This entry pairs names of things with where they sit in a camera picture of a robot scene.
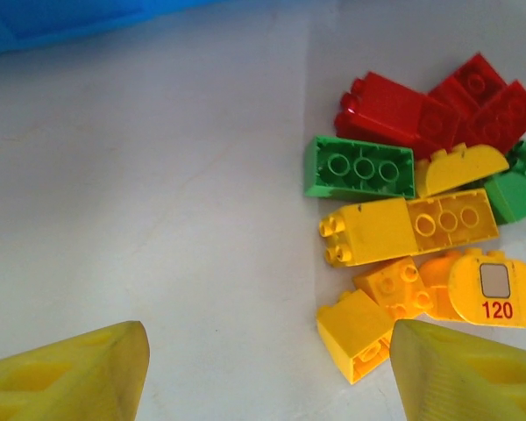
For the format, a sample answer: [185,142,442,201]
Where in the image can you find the yellow round lego printed 120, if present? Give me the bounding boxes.
[446,247,526,330]

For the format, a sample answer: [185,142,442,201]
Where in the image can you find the large red lego brick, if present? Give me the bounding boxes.
[420,52,509,148]

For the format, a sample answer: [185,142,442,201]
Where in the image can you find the green lego brick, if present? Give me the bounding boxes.
[303,134,417,201]

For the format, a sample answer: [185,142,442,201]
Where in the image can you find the yellow half-round lego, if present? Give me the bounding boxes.
[414,142,511,198]

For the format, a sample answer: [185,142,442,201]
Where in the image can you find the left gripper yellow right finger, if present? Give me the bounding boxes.
[389,318,526,421]

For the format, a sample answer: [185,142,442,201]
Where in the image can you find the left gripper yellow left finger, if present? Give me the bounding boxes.
[0,320,151,421]

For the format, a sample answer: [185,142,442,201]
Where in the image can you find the orange-yellow curved lego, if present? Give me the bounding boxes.
[418,252,466,321]

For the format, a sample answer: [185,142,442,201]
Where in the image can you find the blue three-compartment plastic bin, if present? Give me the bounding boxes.
[0,0,229,58]

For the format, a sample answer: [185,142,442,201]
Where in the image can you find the small yellow lego brick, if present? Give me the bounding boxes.
[315,288,396,387]
[352,256,435,319]

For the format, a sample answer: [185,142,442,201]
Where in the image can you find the long yellow lego brick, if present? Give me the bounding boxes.
[405,188,501,255]

